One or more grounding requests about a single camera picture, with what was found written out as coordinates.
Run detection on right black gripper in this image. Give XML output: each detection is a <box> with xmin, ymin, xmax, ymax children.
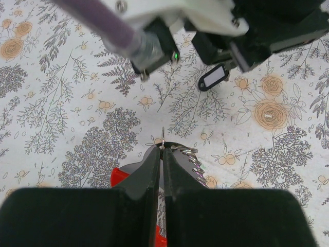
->
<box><xmin>192</xmin><ymin>1</ymin><xmax>328</xmax><ymax>72</ymax></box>

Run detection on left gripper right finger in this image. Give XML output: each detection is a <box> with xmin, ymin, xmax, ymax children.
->
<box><xmin>163</xmin><ymin>148</ymin><xmax>319</xmax><ymax>247</ymax></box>

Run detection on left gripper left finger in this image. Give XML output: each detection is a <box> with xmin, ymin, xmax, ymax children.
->
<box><xmin>1</xmin><ymin>147</ymin><xmax>161</xmax><ymax>246</ymax></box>

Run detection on red grey key organizer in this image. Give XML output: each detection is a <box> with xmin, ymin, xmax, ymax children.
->
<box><xmin>110</xmin><ymin>140</ymin><xmax>207</xmax><ymax>246</ymax></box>

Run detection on black tag key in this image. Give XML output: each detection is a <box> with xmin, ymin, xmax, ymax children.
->
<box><xmin>198</xmin><ymin>64</ymin><xmax>230</xmax><ymax>92</ymax></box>

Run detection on floral table mat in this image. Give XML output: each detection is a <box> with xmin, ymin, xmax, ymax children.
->
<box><xmin>1</xmin><ymin>1</ymin><xmax>328</xmax><ymax>246</ymax></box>

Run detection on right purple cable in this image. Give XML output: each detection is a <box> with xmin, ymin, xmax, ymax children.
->
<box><xmin>51</xmin><ymin>0</ymin><xmax>141</xmax><ymax>52</ymax></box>

